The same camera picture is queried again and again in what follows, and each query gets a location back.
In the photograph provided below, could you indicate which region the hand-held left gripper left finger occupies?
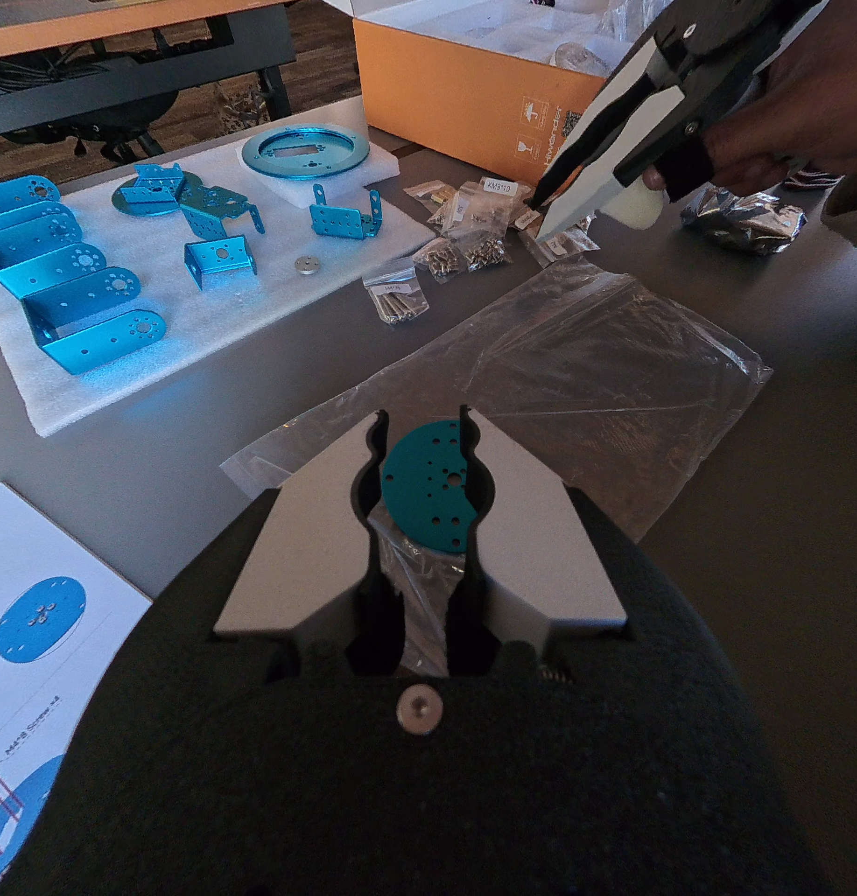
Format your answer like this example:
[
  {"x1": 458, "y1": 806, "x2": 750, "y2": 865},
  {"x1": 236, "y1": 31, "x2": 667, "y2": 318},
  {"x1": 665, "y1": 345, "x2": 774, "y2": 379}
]
[{"x1": 211, "y1": 409, "x2": 405, "y2": 680}]

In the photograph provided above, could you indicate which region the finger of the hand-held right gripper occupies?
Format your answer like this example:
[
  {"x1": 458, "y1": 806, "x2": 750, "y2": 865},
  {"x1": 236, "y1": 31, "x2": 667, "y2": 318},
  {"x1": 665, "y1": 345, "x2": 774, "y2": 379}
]
[
  {"x1": 525, "y1": 35, "x2": 665, "y2": 211},
  {"x1": 535, "y1": 86, "x2": 687, "y2": 239}
]

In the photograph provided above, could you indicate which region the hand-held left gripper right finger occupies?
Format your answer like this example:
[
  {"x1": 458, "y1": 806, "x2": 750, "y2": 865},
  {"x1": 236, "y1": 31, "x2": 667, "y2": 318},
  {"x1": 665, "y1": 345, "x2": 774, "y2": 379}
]
[{"x1": 446, "y1": 405, "x2": 629, "y2": 680}]

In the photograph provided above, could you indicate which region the blue round perforated plate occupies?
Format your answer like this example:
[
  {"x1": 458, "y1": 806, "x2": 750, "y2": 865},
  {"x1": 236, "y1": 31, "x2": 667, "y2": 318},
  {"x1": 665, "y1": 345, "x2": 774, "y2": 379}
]
[
  {"x1": 112, "y1": 171, "x2": 205, "y2": 217},
  {"x1": 379, "y1": 419, "x2": 487, "y2": 555}
]

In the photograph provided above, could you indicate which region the pile of small screw bags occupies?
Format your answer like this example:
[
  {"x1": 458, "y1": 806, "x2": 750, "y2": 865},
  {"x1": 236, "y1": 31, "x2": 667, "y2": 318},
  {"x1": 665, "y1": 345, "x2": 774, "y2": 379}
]
[{"x1": 402, "y1": 176, "x2": 601, "y2": 284}]

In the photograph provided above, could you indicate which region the large clear plastic bag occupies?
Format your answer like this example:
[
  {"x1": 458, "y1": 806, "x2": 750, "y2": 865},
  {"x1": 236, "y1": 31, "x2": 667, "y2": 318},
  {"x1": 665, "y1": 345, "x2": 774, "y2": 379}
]
[{"x1": 220, "y1": 253, "x2": 774, "y2": 676}]

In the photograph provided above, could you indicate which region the grey desk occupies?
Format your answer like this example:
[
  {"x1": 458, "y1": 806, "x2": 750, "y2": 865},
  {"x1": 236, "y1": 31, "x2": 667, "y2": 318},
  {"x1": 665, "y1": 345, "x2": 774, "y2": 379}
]
[{"x1": 0, "y1": 94, "x2": 857, "y2": 896}]

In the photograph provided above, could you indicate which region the person's right hand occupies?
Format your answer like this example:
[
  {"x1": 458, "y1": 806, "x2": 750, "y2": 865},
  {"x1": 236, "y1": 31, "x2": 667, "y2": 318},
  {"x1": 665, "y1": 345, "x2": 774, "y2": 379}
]
[{"x1": 640, "y1": 0, "x2": 857, "y2": 191}]

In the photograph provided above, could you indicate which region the clear plastic wrapped part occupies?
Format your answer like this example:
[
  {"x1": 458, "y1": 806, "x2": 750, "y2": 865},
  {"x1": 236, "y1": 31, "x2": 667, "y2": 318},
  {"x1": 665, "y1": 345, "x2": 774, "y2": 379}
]
[{"x1": 551, "y1": 38, "x2": 611, "y2": 71}]

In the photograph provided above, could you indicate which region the dark shiny foil bag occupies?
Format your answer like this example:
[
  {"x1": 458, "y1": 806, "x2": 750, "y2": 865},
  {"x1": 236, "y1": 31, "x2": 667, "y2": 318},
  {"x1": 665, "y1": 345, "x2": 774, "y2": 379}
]
[{"x1": 681, "y1": 185, "x2": 809, "y2": 256}]

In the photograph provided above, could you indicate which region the orange and white cardboard box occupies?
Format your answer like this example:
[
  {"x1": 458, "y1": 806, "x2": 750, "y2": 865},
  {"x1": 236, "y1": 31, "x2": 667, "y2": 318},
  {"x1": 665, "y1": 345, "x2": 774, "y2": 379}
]
[{"x1": 323, "y1": 0, "x2": 681, "y2": 189}]

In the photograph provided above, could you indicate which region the white instruction sheet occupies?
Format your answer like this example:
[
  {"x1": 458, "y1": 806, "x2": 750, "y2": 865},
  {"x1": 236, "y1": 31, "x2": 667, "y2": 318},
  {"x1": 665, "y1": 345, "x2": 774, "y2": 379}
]
[{"x1": 0, "y1": 483, "x2": 154, "y2": 896}]

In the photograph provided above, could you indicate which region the white foam sheet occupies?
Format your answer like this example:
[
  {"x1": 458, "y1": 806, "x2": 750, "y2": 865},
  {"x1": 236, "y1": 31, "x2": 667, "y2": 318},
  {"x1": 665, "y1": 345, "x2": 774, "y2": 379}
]
[{"x1": 0, "y1": 143, "x2": 436, "y2": 438}]

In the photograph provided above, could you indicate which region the bag of long screws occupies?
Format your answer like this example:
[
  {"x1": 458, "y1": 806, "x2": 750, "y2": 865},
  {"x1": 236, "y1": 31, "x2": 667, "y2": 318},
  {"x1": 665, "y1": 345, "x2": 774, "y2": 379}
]
[{"x1": 362, "y1": 258, "x2": 431, "y2": 325}]

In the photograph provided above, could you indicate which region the black office chair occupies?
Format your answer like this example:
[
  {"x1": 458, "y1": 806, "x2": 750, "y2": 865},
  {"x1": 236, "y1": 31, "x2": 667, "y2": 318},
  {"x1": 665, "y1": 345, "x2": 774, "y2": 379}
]
[{"x1": 1, "y1": 91, "x2": 181, "y2": 163}]

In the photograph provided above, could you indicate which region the blue long-eared bracket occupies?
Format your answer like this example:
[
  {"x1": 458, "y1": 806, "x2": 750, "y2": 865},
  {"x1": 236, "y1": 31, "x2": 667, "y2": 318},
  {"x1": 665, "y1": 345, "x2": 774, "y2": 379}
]
[{"x1": 309, "y1": 183, "x2": 382, "y2": 244}]

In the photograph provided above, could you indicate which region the blue large U bracket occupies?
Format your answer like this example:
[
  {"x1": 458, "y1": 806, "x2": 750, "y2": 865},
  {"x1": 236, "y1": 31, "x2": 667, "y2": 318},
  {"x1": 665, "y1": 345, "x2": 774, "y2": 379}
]
[
  {"x1": 0, "y1": 203, "x2": 109, "y2": 294},
  {"x1": 0, "y1": 176, "x2": 60, "y2": 218},
  {"x1": 21, "y1": 268, "x2": 168, "y2": 377}
]

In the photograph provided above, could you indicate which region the blue short U bracket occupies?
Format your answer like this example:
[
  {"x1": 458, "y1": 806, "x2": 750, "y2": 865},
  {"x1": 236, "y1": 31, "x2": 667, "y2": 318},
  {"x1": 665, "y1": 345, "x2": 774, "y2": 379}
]
[{"x1": 183, "y1": 236, "x2": 258, "y2": 291}]

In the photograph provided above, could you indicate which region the large blue ring plate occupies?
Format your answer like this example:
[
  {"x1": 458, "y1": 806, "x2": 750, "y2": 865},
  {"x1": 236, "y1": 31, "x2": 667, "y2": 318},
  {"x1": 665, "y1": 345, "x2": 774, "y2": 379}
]
[{"x1": 241, "y1": 125, "x2": 371, "y2": 179}]

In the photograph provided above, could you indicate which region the blue angled bracket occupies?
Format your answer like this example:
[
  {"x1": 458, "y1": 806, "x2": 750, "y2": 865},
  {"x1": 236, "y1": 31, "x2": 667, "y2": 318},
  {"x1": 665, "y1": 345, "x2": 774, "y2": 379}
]
[{"x1": 178, "y1": 183, "x2": 265, "y2": 239}]

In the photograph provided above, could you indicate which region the blue box bracket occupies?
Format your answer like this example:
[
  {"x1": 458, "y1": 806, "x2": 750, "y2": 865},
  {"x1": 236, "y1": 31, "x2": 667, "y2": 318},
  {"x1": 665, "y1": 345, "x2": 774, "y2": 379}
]
[{"x1": 133, "y1": 162, "x2": 188, "y2": 207}]

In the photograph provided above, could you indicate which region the black frame wooden table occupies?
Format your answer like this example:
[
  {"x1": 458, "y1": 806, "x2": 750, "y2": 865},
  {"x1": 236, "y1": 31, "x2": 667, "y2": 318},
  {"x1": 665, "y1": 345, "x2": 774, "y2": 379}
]
[{"x1": 0, "y1": 0, "x2": 331, "y2": 141}]

